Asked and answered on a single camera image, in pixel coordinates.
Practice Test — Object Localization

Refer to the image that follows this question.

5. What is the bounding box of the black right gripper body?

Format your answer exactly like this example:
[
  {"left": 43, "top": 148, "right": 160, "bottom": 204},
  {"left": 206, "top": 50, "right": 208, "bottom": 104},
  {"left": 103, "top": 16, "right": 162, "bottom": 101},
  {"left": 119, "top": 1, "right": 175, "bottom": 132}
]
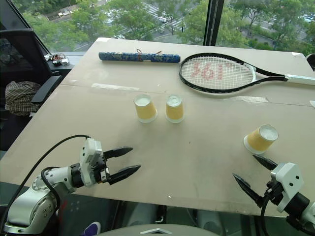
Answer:
[{"left": 262, "top": 175, "right": 286, "bottom": 206}]

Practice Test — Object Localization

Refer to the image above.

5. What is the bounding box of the plaid cloth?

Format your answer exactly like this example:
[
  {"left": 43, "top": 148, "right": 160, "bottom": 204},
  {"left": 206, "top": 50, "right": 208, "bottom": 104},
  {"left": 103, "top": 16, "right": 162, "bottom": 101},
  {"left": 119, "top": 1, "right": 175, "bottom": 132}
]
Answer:
[{"left": 4, "top": 81, "right": 41, "bottom": 117}]

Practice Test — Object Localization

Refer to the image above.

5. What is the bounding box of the black white tennis racket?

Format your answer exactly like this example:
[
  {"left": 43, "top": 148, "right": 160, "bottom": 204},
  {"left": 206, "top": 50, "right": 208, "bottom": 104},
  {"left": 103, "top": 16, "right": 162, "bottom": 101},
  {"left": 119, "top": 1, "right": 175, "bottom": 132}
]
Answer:
[{"left": 178, "top": 53, "right": 315, "bottom": 99}]

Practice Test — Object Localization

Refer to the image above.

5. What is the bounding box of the black window frame post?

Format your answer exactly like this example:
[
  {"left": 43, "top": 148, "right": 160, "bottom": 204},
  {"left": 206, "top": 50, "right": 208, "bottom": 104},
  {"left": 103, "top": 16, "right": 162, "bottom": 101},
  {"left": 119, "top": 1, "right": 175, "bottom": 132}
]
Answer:
[{"left": 203, "top": 0, "right": 225, "bottom": 47}]

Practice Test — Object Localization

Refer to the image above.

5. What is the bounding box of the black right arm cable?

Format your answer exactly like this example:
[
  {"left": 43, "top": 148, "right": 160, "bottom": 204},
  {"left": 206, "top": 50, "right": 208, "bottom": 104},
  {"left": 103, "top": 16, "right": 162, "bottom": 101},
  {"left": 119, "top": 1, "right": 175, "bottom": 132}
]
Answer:
[{"left": 260, "top": 188, "right": 272, "bottom": 217}]

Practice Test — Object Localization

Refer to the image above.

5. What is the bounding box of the purple shoe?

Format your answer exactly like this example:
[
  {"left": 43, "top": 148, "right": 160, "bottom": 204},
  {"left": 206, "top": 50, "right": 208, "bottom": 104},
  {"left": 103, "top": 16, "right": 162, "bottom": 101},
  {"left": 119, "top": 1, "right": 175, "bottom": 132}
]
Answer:
[{"left": 82, "top": 221, "right": 102, "bottom": 236}]

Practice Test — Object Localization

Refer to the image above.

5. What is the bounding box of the blue patterned rolled tube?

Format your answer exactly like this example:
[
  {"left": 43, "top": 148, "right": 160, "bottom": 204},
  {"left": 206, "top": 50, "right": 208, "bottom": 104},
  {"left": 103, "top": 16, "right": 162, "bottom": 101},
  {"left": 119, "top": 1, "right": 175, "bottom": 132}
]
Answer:
[{"left": 98, "top": 50, "right": 181, "bottom": 63}]

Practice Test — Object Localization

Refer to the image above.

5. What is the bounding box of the small wired electronics pile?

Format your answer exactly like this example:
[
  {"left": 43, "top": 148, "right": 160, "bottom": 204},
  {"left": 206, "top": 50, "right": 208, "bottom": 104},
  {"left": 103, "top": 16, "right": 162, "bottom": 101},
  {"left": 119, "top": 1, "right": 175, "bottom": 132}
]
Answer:
[{"left": 45, "top": 52, "right": 70, "bottom": 67}]

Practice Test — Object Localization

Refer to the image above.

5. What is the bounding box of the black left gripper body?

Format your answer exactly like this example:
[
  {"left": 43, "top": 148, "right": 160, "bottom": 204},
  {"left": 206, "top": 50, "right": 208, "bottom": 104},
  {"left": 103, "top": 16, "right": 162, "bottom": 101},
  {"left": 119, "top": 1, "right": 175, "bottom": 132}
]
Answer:
[{"left": 94, "top": 151, "right": 111, "bottom": 185}]

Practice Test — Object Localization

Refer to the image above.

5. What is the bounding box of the grey robot torso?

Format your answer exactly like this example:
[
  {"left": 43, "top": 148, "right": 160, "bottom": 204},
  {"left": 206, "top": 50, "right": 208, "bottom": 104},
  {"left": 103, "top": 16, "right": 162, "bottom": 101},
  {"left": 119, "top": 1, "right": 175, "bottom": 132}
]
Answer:
[{"left": 98, "top": 223, "right": 199, "bottom": 236}]

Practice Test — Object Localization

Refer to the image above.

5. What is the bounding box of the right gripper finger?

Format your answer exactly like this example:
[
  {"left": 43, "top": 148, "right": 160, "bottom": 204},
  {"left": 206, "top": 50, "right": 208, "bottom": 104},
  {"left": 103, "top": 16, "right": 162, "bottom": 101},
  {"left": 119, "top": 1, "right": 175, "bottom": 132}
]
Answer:
[
  {"left": 232, "top": 173, "right": 263, "bottom": 208},
  {"left": 252, "top": 154, "right": 279, "bottom": 171}
]

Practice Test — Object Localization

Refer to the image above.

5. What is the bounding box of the yellow paper cup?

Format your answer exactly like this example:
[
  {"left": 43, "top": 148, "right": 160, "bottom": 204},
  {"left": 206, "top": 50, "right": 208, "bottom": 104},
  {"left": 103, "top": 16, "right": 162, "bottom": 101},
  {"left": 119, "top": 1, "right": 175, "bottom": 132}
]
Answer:
[
  {"left": 165, "top": 95, "right": 185, "bottom": 124},
  {"left": 133, "top": 94, "right": 158, "bottom": 124},
  {"left": 243, "top": 124, "right": 279, "bottom": 155}
]

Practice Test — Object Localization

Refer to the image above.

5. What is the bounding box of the black office chair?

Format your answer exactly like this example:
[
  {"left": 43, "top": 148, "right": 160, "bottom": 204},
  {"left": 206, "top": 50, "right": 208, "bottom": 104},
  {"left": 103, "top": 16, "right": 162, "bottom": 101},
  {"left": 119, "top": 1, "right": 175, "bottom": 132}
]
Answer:
[{"left": 0, "top": 29, "right": 63, "bottom": 131}]

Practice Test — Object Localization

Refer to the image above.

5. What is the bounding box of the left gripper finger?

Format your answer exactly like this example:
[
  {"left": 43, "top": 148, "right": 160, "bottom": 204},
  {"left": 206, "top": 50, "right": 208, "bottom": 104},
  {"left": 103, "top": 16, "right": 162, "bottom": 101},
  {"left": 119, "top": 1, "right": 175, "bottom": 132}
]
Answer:
[
  {"left": 108, "top": 164, "right": 142, "bottom": 186},
  {"left": 103, "top": 146, "right": 134, "bottom": 160}
]

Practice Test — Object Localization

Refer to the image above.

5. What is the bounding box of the dark chair back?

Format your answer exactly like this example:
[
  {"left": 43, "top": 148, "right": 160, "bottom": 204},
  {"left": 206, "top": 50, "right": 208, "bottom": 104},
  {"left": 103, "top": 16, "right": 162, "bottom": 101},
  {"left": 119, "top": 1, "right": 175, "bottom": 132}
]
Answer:
[{"left": 306, "top": 53, "right": 315, "bottom": 72}]

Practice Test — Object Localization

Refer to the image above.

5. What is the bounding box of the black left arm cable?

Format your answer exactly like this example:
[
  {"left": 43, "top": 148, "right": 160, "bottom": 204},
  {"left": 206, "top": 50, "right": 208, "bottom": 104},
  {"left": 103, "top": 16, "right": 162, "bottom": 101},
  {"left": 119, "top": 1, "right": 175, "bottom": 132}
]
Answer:
[{"left": 6, "top": 134, "right": 91, "bottom": 217}]

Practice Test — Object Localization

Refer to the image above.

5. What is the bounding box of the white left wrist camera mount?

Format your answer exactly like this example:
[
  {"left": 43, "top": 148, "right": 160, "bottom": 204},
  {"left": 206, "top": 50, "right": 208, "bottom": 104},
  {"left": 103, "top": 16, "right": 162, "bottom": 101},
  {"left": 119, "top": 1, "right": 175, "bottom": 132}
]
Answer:
[{"left": 79, "top": 138, "right": 109, "bottom": 188}]

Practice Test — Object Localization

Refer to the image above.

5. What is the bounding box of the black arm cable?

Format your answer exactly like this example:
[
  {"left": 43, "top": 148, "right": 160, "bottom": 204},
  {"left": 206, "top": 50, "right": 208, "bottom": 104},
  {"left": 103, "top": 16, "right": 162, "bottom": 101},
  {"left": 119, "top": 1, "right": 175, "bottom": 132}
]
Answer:
[
  {"left": 6, "top": 134, "right": 91, "bottom": 217},
  {"left": 260, "top": 188, "right": 272, "bottom": 217}
]

